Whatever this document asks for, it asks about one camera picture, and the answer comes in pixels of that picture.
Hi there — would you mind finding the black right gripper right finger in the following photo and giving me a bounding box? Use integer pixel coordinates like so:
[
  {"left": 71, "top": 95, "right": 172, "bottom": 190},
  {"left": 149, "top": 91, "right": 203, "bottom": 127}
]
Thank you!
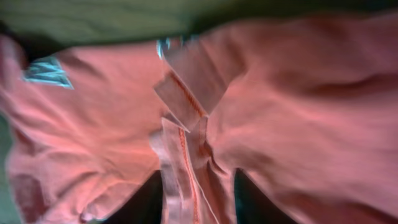
[{"left": 234, "top": 169, "right": 297, "bottom": 224}]

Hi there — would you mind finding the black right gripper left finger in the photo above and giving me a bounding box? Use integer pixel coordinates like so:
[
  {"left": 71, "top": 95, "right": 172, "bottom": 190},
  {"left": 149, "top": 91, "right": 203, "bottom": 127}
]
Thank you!
[{"left": 101, "top": 170, "right": 163, "bottom": 224}]

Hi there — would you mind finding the red soccer t-shirt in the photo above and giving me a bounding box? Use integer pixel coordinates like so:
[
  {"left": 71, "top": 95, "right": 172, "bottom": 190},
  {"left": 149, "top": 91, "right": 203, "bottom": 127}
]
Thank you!
[{"left": 1, "top": 12, "right": 397, "bottom": 223}]

